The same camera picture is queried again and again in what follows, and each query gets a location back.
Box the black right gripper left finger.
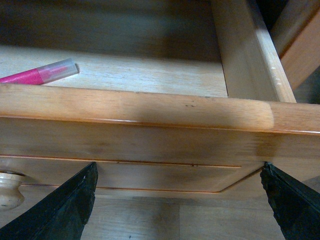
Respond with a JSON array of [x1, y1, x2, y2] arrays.
[[0, 162, 98, 240]]

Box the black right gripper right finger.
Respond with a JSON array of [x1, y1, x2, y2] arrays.
[[260, 162, 320, 240]]

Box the pink marker with clear cap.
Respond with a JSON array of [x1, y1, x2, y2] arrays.
[[0, 58, 79, 85]]

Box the wooden drawer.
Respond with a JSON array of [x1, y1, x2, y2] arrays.
[[0, 0, 320, 199]]

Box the wooden nightstand cabinet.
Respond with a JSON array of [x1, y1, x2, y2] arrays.
[[271, 0, 320, 90]]

